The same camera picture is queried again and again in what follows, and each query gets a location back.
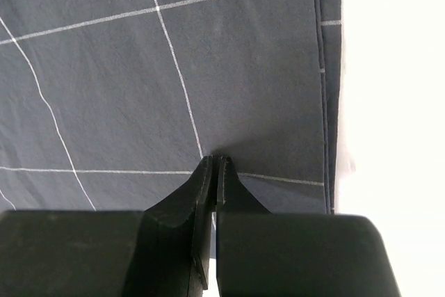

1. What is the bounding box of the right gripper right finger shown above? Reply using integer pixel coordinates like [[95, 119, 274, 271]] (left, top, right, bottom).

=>
[[216, 157, 400, 296]]

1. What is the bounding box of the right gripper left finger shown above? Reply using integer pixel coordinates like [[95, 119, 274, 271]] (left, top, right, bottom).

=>
[[122, 156, 213, 296]]

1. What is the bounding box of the dark grey checked cloth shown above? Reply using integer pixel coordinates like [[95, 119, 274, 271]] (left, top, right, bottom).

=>
[[1, 0, 341, 213]]

